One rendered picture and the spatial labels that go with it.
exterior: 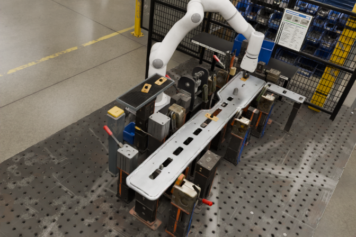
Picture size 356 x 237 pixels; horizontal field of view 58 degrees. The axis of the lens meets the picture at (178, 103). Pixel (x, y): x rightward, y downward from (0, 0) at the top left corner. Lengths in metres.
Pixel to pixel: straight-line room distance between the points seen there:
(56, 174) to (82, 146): 0.26
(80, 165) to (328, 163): 1.64
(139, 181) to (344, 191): 2.27
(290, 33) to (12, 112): 2.73
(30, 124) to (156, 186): 2.14
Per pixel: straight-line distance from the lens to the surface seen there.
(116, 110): 1.70
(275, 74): 2.50
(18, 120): 3.56
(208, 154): 1.71
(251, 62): 2.23
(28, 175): 2.06
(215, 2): 2.02
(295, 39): 2.71
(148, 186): 1.56
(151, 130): 1.79
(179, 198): 1.53
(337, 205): 3.27
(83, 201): 1.89
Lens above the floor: 2.22
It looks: 36 degrees down
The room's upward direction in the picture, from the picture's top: 9 degrees clockwise
